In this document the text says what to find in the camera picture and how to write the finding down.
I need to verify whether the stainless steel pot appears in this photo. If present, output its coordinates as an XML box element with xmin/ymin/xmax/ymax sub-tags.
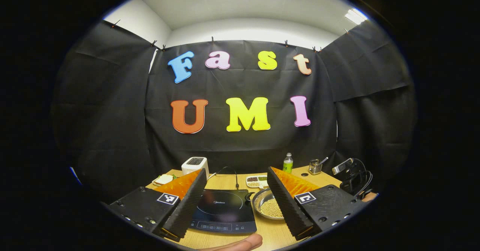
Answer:
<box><xmin>246</xmin><ymin>188</ymin><xmax>285</xmax><ymax>220</ymax></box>

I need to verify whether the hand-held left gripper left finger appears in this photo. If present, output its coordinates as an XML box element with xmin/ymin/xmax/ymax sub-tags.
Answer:
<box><xmin>107</xmin><ymin>168</ymin><xmax>208</xmax><ymax>242</ymax></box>

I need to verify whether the pile of yellow soybeans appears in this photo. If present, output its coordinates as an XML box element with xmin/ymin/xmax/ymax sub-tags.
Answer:
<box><xmin>259</xmin><ymin>198</ymin><xmax>284</xmax><ymax>218</ymax></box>

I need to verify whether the small ceiling light panel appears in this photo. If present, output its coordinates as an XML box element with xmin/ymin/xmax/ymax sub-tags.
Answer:
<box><xmin>345</xmin><ymin>8</ymin><xmax>369</xmax><ymax>25</ymax></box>

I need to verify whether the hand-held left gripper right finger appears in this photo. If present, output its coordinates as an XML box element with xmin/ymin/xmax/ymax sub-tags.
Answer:
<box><xmin>267</xmin><ymin>167</ymin><xmax>370</xmax><ymax>241</ymax></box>

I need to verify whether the black power cable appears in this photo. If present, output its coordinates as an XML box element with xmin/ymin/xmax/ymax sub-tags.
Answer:
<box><xmin>216</xmin><ymin>166</ymin><xmax>240</xmax><ymax>190</ymax></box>

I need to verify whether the small white tray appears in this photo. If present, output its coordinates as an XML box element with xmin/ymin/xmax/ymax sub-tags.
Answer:
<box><xmin>152</xmin><ymin>174</ymin><xmax>177</xmax><ymax>187</ymax></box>

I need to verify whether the white divided dish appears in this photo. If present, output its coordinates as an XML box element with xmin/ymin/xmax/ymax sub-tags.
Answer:
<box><xmin>246</xmin><ymin>175</ymin><xmax>269</xmax><ymax>189</ymax></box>

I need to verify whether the black backdrop cloth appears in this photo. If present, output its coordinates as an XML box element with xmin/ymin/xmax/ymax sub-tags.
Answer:
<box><xmin>52</xmin><ymin>18</ymin><xmax>419</xmax><ymax>203</ymax></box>

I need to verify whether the row of small cloth clips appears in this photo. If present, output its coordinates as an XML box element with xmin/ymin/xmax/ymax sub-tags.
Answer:
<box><xmin>111</xmin><ymin>20</ymin><xmax>349</xmax><ymax>53</ymax></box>

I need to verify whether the black induction cooktop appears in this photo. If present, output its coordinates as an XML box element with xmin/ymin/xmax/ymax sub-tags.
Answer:
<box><xmin>189</xmin><ymin>189</ymin><xmax>258</xmax><ymax>234</ymax></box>

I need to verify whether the white toaster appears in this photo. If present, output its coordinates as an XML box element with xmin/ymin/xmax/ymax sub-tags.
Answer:
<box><xmin>181</xmin><ymin>156</ymin><xmax>210</xmax><ymax>180</ymax></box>

